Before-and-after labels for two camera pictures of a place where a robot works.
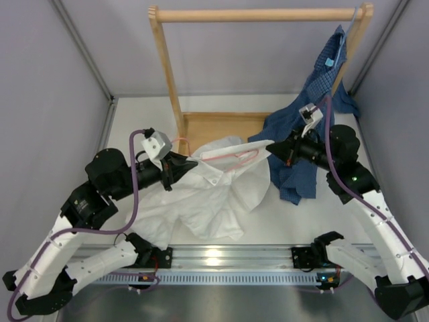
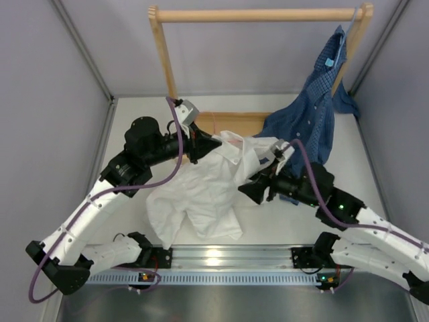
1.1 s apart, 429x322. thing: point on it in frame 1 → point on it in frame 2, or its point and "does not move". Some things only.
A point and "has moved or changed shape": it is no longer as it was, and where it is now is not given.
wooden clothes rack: x=194 y=131 does not move
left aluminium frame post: x=84 y=48 does not move
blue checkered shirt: x=297 y=178 does not move
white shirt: x=228 y=180 has moved or changed shape
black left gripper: x=172 y=168 → x=199 y=143
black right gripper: x=289 y=148 → x=256 y=189
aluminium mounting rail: x=208 y=257 does not move
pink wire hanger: x=221 y=157 → x=230 y=141
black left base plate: x=161 y=259 does not move
